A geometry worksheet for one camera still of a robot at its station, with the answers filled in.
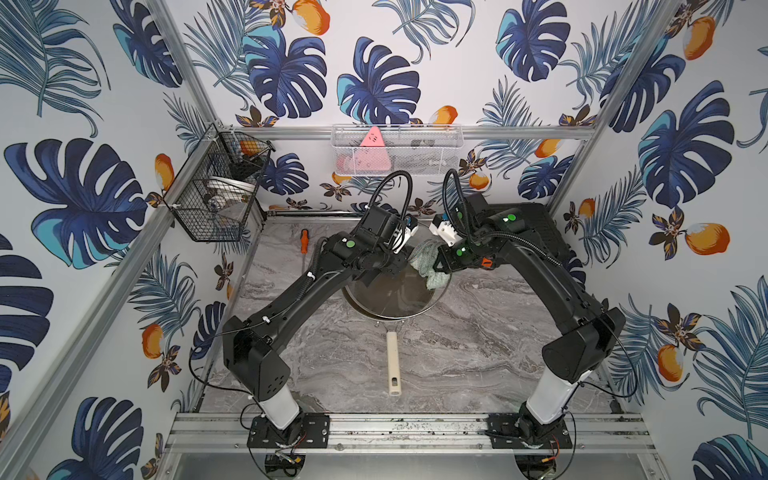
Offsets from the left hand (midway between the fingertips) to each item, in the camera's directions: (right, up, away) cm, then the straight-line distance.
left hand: (398, 248), depth 77 cm
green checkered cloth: (+6, -2, -1) cm, 7 cm away
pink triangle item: (-8, +28, +13) cm, 32 cm away
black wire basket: (-52, +15, +6) cm, 54 cm away
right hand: (+10, -4, +1) cm, 11 cm away
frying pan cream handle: (-1, -32, -7) cm, 33 cm away
